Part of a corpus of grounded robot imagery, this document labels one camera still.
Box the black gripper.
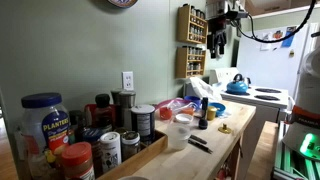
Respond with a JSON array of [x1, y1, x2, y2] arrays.
[[206, 18, 232, 60]]

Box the tall stainless steel grinder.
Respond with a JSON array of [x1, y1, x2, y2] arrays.
[[118, 90, 137, 132]]

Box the white spice shaker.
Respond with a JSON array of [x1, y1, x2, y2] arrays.
[[99, 131, 123, 174]]

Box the black lid jar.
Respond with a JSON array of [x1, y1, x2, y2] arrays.
[[68, 109, 88, 143]]

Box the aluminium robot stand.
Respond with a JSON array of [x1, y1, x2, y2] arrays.
[[271, 121, 320, 180]]

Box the white round cup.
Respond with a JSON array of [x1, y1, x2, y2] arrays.
[[174, 113, 195, 126]]

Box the red lid spice jar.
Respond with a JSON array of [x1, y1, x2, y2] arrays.
[[60, 141, 96, 180]]

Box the glass jar with herbs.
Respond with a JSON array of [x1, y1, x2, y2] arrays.
[[120, 130, 142, 162]]

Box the red box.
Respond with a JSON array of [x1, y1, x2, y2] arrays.
[[84, 103, 117, 128]]

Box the blue lid dark jar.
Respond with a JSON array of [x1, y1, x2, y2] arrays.
[[81, 128, 104, 178]]

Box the wooden tray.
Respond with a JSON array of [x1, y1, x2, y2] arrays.
[[96, 129, 169, 180]]

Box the black canister white label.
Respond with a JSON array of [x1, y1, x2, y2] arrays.
[[130, 104, 156, 146]]

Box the white bowl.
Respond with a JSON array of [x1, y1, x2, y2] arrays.
[[118, 175, 149, 180]]

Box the blue paper on fridge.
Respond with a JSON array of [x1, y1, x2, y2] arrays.
[[281, 25, 298, 48]]

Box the white crumpled cloth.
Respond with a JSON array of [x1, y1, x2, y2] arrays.
[[189, 77, 223, 103]]

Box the white refrigerator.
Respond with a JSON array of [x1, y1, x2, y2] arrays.
[[236, 23, 312, 101]]

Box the wooden spice rack three shelves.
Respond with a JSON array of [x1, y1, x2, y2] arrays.
[[176, 3, 209, 45]]

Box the blue round lid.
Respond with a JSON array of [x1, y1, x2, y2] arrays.
[[208, 102, 227, 118]]

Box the decorative wall plate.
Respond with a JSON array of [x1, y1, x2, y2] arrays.
[[107, 0, 139, 9]]

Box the brass knob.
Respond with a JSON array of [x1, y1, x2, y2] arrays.
[[218, 123, 233, 135]]

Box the orange picture magnet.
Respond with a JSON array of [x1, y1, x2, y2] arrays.
[[272, 29, 284, 40]]

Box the white wall outlet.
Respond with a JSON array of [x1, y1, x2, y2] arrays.
[[121, 71, 135, 91]]

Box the small yellow jar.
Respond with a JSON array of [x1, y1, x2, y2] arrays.
[[206, 105, 218, 122]]

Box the blue kettle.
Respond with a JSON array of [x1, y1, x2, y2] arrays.
[[226, 73, 250, 95]]

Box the wooden spice rack with rails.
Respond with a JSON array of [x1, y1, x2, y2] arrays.
[[175, 45, 207, 80]]

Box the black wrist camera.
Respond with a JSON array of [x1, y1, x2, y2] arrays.
[[225, 9, 249, 21]]

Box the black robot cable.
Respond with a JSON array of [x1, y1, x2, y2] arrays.
[[231, 0, 318, 44]]

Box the pink plate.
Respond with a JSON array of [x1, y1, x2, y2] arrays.
[[154, 97, 192, 113]]

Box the clear plastic lunch box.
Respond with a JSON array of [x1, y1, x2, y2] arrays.
[[166, 121, 192, 151]]

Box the dark sauce bottle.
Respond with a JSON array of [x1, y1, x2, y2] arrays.
[[93, 93, 114, 133]]

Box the white stove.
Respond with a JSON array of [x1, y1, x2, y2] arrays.
[[209, 67, 290, 180]]

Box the black stove burner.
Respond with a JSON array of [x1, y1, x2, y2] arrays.
[[254, 87, 283, 94], [254, 94, 281, 102]]

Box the white paper on fridge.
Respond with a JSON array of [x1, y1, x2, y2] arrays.
[[259, 32, 272, 52]]

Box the small orange cup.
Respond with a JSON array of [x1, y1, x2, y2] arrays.
[[181, 107, 195, 116]]

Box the thin black pen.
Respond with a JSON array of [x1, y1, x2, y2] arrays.
[[187, 138, 214, 155]]

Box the Planters peanut jar blue lid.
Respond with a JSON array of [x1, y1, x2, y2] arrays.
[[19, 92, 72, 180]]

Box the red orange plastic cup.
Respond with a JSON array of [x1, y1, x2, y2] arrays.
[[159, 106, 174, 121]]

